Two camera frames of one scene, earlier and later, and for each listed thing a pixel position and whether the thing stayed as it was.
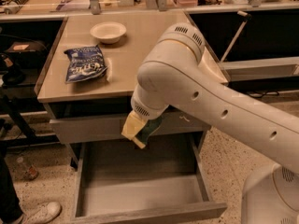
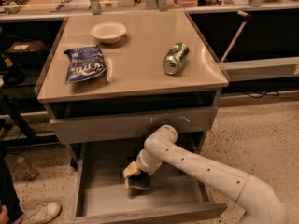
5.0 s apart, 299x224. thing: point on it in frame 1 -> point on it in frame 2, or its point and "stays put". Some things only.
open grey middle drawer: x=119 y=180 stays put
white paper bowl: x=108 y=32 stays put
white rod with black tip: x=247 y=17 stays put
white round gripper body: x=146 y=110 -> x=144 y=164
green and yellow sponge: x=148 y=129 -> x=140 y=180
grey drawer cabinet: x=87 y=89 stays put
